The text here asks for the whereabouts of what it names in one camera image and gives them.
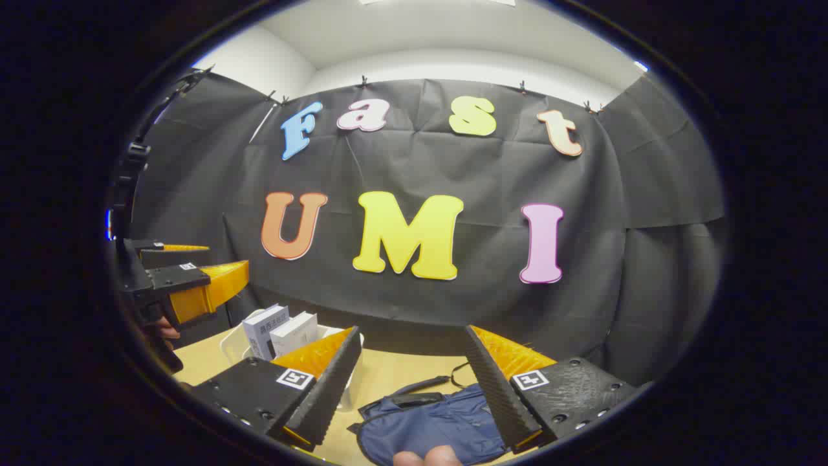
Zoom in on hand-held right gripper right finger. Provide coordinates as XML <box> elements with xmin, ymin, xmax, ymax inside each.
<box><xmin>463</xmin><ymin>325</ymin><xmax>651</xmax><ymax>454</ymax></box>

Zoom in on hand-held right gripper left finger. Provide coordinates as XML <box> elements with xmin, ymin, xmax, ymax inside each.
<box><xmin>188</xmin><ymin>326</ymin><xmax>364</xmax><ymax>454</ymax></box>

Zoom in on white cover book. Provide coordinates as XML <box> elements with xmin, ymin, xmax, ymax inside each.
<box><xmin>269</xmin><ymin>311</ymin><xmax>320</xmax><ymax>359</ymax></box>

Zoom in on blue schoolbag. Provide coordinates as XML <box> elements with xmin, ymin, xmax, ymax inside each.
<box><xmin>348</xmin><ymin>362</ymin><xmax>513</xmax><ymax>466</ymax></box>

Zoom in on white bookshelf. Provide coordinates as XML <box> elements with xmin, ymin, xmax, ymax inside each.
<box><xmin>220</xmin><ymin>309</ymin><xmax>365</xmax><ymax>412</ymax></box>

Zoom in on lavender illustrated cover book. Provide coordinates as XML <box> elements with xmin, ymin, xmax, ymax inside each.
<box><xmin>242</xmin><ymin>304</ymin><xmax>290</xmax><ymax>362</ymax></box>

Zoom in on black backdrop cloth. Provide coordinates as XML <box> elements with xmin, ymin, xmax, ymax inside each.
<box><xmin>133</xmin><ymin>68</ymin><xmax>725</xmax><ymax>389</ymax></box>

